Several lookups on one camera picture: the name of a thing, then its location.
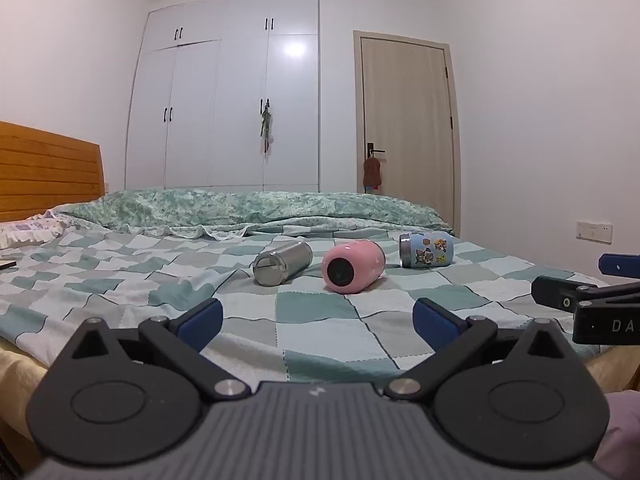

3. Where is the person's pink clothing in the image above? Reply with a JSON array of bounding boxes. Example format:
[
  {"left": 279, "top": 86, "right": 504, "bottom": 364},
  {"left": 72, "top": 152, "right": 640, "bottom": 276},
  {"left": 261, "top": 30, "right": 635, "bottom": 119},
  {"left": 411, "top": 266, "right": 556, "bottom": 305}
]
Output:
[{"left": 596, "top": 389, "right": 640, "bottom": 480}]

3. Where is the brown bag on handle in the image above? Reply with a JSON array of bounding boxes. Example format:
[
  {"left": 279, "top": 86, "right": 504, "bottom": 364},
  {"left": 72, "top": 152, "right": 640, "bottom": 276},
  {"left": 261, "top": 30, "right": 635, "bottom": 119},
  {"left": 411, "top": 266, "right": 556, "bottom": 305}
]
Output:
[{"left": 363, "top": 155, "right": 384, "bottom": 194}]

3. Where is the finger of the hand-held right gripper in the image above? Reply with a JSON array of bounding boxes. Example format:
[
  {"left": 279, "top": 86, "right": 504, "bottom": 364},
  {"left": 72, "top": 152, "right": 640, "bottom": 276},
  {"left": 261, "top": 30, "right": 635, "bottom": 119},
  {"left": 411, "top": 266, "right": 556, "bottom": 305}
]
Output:
[
  {"left": 598, "top": 253, "right": 640, "bottom": 278},
  {"left": 531, "top": 275, "right": 640, "bottom": 312}
]

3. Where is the yellow mattress cover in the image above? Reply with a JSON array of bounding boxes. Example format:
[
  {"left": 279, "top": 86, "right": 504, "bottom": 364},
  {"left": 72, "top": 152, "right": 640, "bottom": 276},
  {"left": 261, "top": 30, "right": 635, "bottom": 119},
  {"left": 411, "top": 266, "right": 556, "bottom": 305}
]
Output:
[{"left": 0, "top": 334, "right": 53, "bottom": 463}]

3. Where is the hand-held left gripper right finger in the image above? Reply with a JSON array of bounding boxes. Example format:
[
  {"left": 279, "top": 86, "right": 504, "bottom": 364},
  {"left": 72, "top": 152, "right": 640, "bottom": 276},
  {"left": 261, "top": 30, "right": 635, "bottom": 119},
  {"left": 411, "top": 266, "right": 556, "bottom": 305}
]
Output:
[{"left": 384, "top": 297, "right": 577, "bottom": 403}]

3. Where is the pink cup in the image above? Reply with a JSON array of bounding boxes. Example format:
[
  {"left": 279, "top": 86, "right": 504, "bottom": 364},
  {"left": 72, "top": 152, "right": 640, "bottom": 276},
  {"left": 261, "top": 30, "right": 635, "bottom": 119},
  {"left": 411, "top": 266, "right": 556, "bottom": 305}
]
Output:
[{"left": 322, "top": 239, "right": 386, "bottom": 295}]

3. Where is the checked bedsheet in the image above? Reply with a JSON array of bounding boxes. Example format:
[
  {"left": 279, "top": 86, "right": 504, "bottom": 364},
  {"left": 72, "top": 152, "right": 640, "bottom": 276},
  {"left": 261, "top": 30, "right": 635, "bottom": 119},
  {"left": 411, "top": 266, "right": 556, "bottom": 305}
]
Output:
[{"left": 0, "top": 220, "right": 640, "bottom": 387}]

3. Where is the green floral quilt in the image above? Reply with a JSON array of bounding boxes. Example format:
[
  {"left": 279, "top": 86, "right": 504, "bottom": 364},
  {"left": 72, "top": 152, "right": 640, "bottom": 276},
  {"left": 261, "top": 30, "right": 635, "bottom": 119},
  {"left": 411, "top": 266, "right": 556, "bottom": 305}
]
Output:
[{"left": 46, "top": 187, "right": 454, "bottom": 241}]

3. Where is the wooden headboard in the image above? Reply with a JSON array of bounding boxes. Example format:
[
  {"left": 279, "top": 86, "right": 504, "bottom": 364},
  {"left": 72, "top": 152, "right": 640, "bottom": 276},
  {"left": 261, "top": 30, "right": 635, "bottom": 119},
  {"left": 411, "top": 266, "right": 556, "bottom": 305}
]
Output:
[{"left": 0, "top": 120, "right": 106, "bottom": 224}]

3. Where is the patterned pillow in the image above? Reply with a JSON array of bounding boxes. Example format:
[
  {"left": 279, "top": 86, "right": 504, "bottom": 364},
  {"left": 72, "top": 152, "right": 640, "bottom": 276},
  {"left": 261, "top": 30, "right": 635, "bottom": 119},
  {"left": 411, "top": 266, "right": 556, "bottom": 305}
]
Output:
[{"left": 0, "top": 211, "right": 67, "bottom": 252}]

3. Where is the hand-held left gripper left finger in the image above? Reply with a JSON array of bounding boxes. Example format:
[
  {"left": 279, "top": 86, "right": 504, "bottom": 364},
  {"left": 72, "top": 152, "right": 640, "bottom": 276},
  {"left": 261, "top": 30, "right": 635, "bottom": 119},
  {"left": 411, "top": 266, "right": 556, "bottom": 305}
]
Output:
[{"left": 72, "top": 297, "right": 252, "bottom": 404}]

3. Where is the white wardrobe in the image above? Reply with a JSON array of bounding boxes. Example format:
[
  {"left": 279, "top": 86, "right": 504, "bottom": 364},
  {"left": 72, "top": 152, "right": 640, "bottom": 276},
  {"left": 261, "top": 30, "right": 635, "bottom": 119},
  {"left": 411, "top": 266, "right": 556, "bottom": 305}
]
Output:
[{"left": 124, "top": 0, "right": 321, "bottom": 194}]

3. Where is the blue sticker cup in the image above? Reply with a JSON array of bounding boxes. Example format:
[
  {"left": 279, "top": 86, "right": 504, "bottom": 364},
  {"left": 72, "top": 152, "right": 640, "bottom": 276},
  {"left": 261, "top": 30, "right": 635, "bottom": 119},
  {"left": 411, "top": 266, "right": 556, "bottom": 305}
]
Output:
[{"left": 398, "top": 232, "right": 455, "bottom": 270}]

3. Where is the green hanging toy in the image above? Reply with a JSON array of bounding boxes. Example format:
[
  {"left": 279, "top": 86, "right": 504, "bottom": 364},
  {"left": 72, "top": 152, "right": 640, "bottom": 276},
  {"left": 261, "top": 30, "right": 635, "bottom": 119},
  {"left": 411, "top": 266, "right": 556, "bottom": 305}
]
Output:
[{"left": 258, "top": 99, "right": 275, "bottom": 154}]

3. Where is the beige wooden door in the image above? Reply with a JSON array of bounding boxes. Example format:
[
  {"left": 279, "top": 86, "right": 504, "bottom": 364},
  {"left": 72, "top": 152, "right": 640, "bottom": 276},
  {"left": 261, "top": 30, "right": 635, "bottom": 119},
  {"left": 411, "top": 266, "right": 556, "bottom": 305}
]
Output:
[{"left": 353, "top": 29, "right": 462, "bottom": 237}]

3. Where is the white wall socket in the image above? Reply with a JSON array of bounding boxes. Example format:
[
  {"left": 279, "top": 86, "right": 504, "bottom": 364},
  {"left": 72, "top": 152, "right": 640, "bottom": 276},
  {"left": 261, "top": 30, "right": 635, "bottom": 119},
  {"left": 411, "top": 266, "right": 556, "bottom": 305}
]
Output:
[{"left": 575, "top": 219, "right": 614, "bottom": 242}]

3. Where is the stainless steel cup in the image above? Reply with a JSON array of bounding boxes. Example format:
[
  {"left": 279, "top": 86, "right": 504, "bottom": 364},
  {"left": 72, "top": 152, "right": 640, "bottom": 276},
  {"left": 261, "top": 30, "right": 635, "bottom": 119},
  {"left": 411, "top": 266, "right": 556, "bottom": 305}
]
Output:
[{"left": 252, "top": 240, "right": 314, "bottom": 287}]

